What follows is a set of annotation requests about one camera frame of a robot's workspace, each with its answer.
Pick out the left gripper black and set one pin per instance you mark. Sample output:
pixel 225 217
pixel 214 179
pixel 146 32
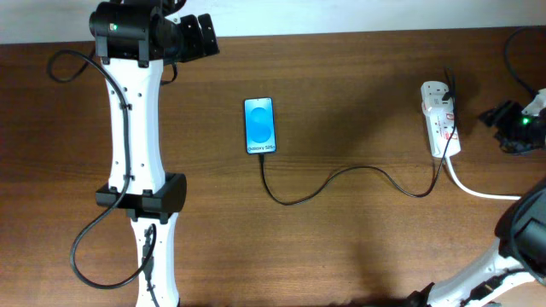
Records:
pixel 197 49

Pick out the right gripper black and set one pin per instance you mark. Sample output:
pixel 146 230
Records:
pixel 502 115

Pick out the blue Galaxy smartphone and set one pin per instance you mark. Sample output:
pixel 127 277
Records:
pixel 259 125

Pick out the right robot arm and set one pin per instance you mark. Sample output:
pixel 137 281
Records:
pixel 517 255

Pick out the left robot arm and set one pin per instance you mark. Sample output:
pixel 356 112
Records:
pixel 135 41

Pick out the white USB charger plug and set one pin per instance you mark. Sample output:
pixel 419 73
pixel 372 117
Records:
pixel 433 105

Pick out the white power strip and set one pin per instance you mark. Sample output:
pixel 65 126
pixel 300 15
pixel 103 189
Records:
pixel 442 134

